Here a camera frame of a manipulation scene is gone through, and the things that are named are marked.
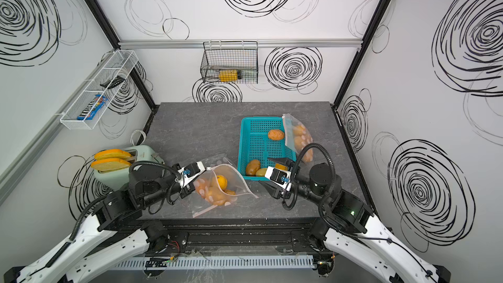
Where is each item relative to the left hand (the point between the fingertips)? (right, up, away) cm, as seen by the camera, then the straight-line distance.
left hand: (203, 168), depth 65 cm
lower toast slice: (-39, 0, +7) cm, 40 cm away
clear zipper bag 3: (0, -3, +30) cm, 30 cm away
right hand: (+21, +1, -5) cm, 22 cm away
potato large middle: (+5, -7, +8) cm, 12 cm away
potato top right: (+28, +9, +36) cm, 47 cm away
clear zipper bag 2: (+8, -12, +17) cm, 23 cm away
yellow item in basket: (+5, +37, +21) cm, 43 cm away
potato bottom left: (+16, -5, +26) cm, 31 cm away
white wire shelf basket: (-46, +43, +26) cm, 68 cm away
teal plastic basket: (+18, +4, +37) cm, 41 cm away
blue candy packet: (-41, +22, +6) cm, 47 cm away
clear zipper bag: (+35, +16, +33) cm, 51 cm away
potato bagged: (+40, +6, +26) cm, 48 cm away
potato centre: (+3, -12, +6) cm, 14 cm away
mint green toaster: (-36, -6, +10) cm, 38 cm away
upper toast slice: (-37, +3, +10) cm, 38 cm away
